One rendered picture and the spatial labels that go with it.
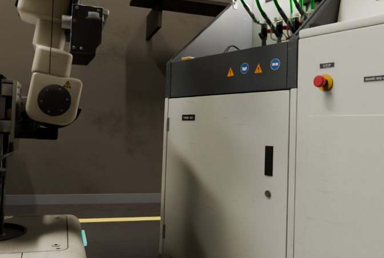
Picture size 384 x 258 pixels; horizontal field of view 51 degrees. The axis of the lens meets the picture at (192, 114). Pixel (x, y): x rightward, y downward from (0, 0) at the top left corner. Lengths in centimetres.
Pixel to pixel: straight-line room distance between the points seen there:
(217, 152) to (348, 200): 54
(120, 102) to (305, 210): 260
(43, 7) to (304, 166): 100
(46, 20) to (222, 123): 72
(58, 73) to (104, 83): 229
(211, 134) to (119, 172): 218
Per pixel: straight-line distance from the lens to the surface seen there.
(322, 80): 124
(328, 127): 126
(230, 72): 153
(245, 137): 146
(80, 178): 365
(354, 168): 123
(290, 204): 135
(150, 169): 372
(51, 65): 140
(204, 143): 161
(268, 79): 141
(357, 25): 127
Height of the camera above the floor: 63
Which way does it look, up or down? 3 degrees up
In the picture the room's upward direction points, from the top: 2 degrees clockwise
